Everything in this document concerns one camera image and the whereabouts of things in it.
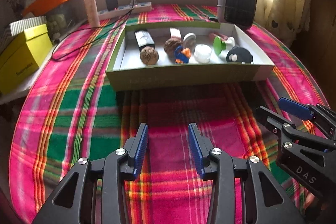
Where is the black plush toy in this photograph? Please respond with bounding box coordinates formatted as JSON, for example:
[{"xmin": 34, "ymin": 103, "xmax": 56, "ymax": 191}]
[{"xmin": 226, "ymin": 46, "xmax": 253, "ymax": 64}]

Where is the blue orange toy figure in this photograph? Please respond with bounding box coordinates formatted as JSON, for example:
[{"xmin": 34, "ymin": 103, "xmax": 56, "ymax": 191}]
[{"xmin": 174, "ymin": 46, "xmax": 191, "ymax": 64}]

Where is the brown walnut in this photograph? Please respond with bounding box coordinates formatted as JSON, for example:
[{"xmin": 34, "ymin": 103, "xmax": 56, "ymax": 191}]
[
  {"xmin": 163, "ymin": 37, "xmax": 183, "ymax": 57},
  {"xmin": 139, "ymin": 47, "xmax": 159, "ymax": 65}
]

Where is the white small jar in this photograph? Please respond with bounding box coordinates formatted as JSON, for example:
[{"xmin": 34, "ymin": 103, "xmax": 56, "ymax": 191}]
[{"xmin": 194, "ymin": 44, "xmax": 213, "ymax": 63}]

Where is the green white suction knob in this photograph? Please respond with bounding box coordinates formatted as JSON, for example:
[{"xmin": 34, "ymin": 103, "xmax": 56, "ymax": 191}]
[{"xmin": 213, "ymin": 36, "xmax": 235, "ymax": 56}]

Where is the white round hook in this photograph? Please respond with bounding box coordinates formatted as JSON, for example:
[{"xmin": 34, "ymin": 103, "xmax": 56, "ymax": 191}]
[{"xmin": 183, "ymin": 33, "xmax": 197, "ymax": 50}]

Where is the black grey remote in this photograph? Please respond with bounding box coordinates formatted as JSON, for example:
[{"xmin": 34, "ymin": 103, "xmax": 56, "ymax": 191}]
[{"xmin": 134, "ymin": 30, "xmax": 155, "ymax": 51}]

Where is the pink eraser block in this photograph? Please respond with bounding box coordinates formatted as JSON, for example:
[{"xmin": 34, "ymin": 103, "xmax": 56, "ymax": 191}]
[{"xmin": 170, "ymin": 28, "xmax": 181, "ymax": 39}]

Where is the plaid pink green blanket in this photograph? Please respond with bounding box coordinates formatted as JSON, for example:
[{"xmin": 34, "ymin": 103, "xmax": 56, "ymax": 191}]
[{"xmin": 9, "ymin": 20, "xmax": 327, "ymax": 223}]

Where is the green white cardboard tray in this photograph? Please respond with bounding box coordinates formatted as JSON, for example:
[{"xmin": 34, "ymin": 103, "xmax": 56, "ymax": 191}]
[{"xmin": 106, "ymin": 21, "xmax": 274, "ymax": 91}]

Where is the grey black space heater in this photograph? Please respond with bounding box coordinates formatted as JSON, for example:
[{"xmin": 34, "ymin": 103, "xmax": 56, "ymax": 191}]
[{"xmin": 217, "ymin": 0, "xmax": 257, "ymax": 30}]

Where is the white power strip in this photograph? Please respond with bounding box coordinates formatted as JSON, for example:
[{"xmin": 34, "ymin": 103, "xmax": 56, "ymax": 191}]
[{"xmin": 98, "ymin": 2, "xmax": 153, "ymax": 20}]

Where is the yellow shoe box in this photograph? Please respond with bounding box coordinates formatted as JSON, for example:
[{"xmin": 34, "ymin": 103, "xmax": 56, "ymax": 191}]
[{"xmin": 1, "ymin": 24, "xmax": 52, "ymax": 95}]

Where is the white cosmetic tube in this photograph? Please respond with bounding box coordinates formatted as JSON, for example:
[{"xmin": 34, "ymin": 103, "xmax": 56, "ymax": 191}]
[{"xmin": 84, "ymin": 0, "xmax": 100, "ymax": 28}]

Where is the striped white box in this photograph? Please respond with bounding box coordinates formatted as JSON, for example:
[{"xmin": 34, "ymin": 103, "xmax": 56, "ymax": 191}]
[{"xmin": 0, "ymin": 16, "xmax": 47, "ymax": 52}]

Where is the dried twig bouquet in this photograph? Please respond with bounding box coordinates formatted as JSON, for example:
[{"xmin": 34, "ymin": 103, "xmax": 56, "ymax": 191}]
[{"xmin": 4, "ymin": 0, "xmax": 25, "ymax": 17}]

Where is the black charger with cable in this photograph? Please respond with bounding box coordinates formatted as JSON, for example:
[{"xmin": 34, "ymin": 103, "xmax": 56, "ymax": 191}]
[{"xmin": 51, "ymin": 0, "xmax": 135, "ymax": 62}]

